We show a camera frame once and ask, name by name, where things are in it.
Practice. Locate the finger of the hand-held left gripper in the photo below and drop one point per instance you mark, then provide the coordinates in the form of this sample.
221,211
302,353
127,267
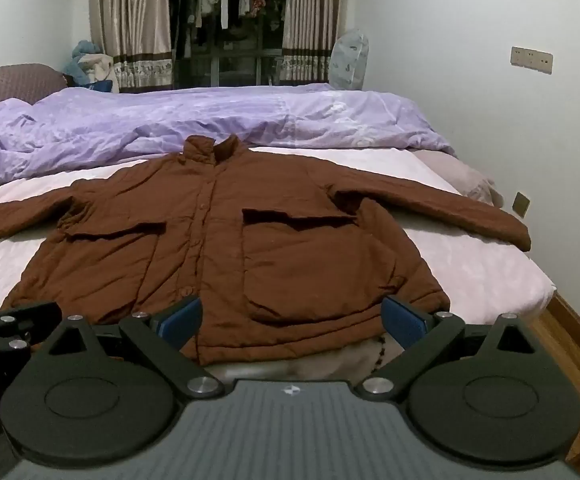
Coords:
25,322

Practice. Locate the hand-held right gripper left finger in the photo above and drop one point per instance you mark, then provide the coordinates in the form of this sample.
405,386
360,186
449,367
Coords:
182,321

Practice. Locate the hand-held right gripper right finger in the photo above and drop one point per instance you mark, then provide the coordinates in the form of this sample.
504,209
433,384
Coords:
403,322

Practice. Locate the hanging clothes rack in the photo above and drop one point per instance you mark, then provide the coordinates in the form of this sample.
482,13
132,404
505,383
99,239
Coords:
235,67

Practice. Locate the gold wall switch panel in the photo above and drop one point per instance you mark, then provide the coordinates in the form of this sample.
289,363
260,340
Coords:
532,60

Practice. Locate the mauve quilted pillow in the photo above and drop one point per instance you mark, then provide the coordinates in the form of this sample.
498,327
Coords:
10,85

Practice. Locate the row of hanging clothes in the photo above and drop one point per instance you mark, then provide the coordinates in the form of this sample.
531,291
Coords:
225,2

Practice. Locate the pink printed bed sheet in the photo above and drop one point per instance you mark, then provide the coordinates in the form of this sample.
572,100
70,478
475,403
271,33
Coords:
449,260

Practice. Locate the brown padded jacket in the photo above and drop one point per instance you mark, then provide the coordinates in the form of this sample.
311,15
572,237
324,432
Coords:
270,250

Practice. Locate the pale pink pillow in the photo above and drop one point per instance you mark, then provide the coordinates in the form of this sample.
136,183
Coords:
454,175

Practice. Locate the blue and cream clothes pile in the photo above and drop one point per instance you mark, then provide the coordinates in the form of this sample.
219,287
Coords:
92,65

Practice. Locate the gold wall socket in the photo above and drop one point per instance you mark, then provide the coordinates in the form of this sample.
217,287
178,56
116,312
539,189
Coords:
521,204

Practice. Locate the purple duvet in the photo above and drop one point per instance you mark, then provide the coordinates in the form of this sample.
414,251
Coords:
170,120

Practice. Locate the beige patterned curtain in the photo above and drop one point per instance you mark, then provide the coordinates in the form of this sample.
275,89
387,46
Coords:
310,25
130,25

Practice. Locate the beige cloth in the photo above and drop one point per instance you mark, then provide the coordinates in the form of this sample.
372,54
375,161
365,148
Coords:
320,365

